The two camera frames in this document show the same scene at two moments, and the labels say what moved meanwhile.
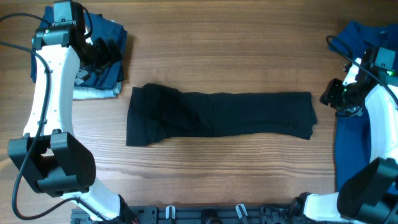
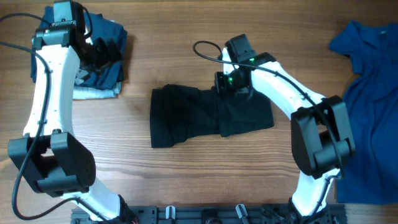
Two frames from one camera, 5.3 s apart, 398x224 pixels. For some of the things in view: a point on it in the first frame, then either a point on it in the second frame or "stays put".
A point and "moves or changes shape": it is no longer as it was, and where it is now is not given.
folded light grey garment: (84, 93) stays put
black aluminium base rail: (200, 214) stays put
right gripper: (329, 95) → (221, 88)
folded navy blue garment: (102, 27) stays put
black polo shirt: (156, 113) moves or changes shape
